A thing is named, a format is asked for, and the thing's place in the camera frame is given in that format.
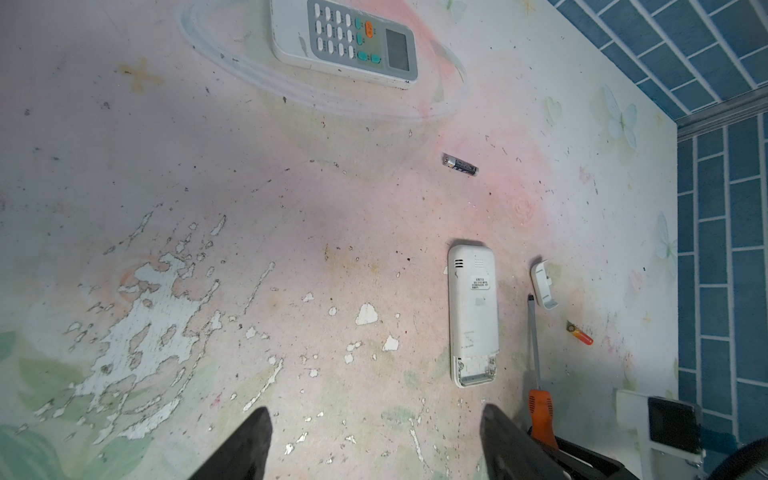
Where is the red orange battery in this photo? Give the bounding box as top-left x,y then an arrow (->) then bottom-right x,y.
567,322 -> 594,346

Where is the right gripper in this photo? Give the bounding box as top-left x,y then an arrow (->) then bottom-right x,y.
554,437 -> 638,480

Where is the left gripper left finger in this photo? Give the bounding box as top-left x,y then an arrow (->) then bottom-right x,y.
190,407 -> 273,480

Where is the black silver battery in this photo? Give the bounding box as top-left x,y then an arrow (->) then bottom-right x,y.
442,153 -> 479,176

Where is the white remote control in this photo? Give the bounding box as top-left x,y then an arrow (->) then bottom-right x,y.
447,243 -> 500,388
269,0 -> 418,89

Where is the orange handled screwdriver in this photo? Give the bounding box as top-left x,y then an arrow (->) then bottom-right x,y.
527,294 -> 559,450

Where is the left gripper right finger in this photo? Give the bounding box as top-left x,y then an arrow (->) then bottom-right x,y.
480,404 -> 568,480

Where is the white battery cover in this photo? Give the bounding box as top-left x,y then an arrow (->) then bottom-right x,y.
530,260 -> 558,310

